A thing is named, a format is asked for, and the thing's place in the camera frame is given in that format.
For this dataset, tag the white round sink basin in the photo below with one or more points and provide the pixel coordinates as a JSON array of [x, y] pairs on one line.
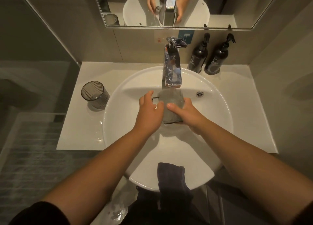
[[176, 146]]

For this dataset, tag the chrome sink faucet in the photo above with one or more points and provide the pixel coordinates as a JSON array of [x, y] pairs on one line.
[[172, 68]]

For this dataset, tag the person's left thumb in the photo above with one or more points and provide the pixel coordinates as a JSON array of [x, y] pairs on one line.
[[159, 105]]

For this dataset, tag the person's left forearm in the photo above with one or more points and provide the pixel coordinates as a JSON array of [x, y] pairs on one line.
[[97, 173]]

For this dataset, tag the wall mirror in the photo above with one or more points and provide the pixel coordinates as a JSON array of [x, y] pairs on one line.
[[220, 5]]

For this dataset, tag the person's right hand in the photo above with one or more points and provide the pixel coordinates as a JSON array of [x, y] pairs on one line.
[[189, 117]]

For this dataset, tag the person's black clothing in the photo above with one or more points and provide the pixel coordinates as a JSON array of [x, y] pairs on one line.
[[39, 215]]

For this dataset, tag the person's right forearm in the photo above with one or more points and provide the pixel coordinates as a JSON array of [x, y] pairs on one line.
[[249, 163]]

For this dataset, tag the glass shower partition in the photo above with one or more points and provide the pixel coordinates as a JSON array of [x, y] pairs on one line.
[[36, 36]]

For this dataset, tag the clear grey ribbed cup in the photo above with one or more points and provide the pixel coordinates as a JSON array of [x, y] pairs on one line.
[[95, 95], [171, 97]]

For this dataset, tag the person's left hand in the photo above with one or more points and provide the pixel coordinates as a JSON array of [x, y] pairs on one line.
[[148, 117]]

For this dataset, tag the black pump bottle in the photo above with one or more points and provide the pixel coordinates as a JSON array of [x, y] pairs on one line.
[[197, 58], [216, 61]]

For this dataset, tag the blue wall sticker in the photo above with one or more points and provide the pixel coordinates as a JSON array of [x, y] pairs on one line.
[[186, 36]]

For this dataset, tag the grey bath mat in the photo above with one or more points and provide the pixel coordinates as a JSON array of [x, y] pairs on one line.
[[31, 163]]

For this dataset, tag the dark grey towel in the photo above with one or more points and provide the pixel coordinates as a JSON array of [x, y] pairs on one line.
[[172, 178]]

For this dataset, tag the person's right thumb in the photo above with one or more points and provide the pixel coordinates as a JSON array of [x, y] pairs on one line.
[[174, 107]]

